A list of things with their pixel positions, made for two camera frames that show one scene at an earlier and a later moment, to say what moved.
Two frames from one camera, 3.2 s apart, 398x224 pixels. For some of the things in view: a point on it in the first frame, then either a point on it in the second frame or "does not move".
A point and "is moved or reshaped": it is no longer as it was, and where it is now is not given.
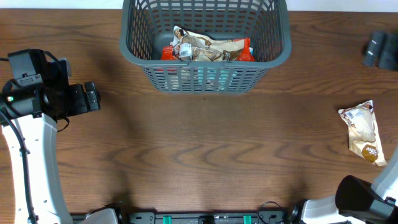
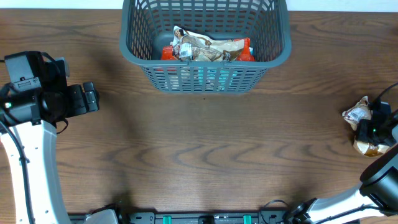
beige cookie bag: [189, 46] does not move
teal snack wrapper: [217, 78] does not move
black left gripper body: [80, 98] does not move
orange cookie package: [246, 54] does not move
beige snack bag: [363, 137] is moved or reshaped
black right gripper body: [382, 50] -> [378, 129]
